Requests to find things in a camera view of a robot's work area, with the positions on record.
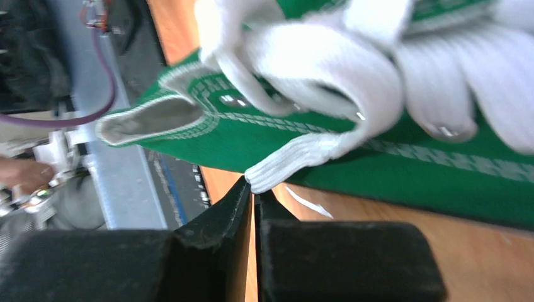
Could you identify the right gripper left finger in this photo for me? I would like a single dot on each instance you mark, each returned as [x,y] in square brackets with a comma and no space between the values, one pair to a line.
[200,261]

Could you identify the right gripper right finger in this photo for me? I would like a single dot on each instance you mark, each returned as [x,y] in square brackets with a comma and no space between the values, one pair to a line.
[341,260]

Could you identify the green canvas sneaker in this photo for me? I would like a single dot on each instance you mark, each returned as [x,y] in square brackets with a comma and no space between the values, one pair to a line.
[193,113]

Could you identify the white shoelace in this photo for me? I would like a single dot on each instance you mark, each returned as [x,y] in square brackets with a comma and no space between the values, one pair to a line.
[368,62]

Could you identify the small white lace scrap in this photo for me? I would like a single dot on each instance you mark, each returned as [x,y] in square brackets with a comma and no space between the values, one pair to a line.
[312,206]

